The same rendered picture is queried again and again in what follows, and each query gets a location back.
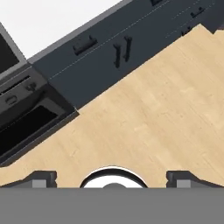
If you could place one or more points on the round white and black object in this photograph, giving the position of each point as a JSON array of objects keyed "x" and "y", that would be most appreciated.
[{"x": 96, "y": 182}]

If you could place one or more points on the black oven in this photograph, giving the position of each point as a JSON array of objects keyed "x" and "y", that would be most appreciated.
[{"x": 26, "y": 122}]

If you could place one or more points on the dark grey drawer front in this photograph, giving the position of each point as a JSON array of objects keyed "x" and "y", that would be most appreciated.
[
  {"x": 175, "y": 39},
  {"x": 61, "y": 59},
  {"x": 183, "y": 14},
  {"x": 140, "y": 13}
]

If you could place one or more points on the black hob with grey rim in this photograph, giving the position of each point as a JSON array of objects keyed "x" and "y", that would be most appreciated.
[{"x": 7, "y": 55}]

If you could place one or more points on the dark grey cupboard door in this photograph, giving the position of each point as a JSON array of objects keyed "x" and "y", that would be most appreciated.
[
  {"x": 87, "y": 78},
  {"x": 148, "y": 40}
]

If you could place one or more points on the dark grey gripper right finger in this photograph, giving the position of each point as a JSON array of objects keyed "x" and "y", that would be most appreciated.
[{"x": 182, "y": 178}]

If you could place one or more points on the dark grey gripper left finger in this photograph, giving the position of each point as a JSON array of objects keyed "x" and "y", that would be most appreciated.
[{"x": 40, "y": 178}]

